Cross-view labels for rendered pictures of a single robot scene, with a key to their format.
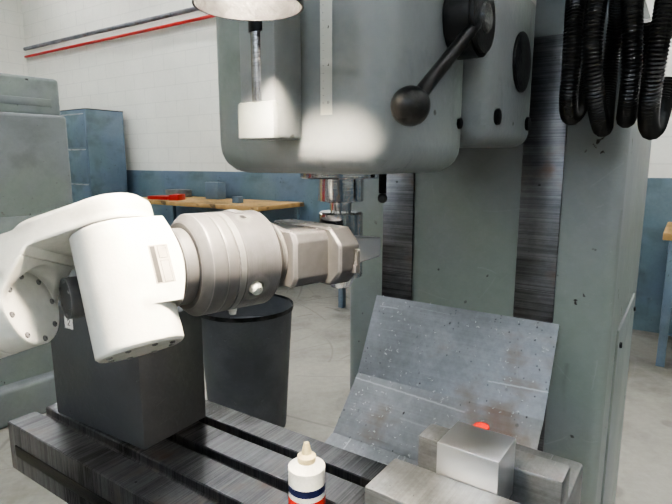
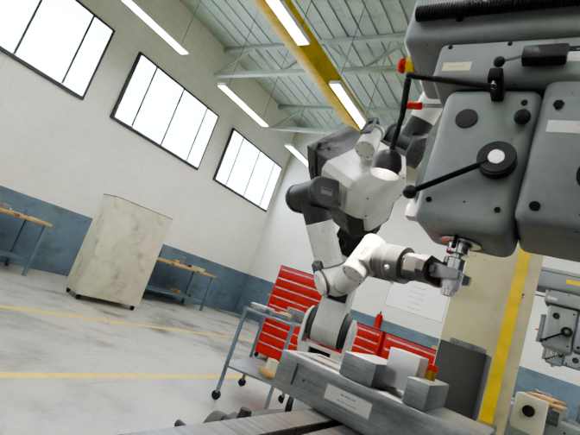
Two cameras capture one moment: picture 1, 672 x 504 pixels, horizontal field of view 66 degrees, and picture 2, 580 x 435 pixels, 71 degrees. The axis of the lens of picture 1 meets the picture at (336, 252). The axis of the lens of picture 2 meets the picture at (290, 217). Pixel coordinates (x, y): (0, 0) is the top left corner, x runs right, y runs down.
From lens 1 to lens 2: 0.92 m
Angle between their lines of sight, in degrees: 93
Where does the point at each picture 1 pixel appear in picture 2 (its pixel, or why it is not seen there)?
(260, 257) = (390, 255)
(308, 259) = (409, 262)
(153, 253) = (365, 248)
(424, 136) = (450, 211)
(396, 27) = (432, 170)
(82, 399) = not seen: hidden behind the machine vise
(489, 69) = (527, 180)
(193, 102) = not seen: outside the picture
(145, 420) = not seen: hidden behind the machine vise
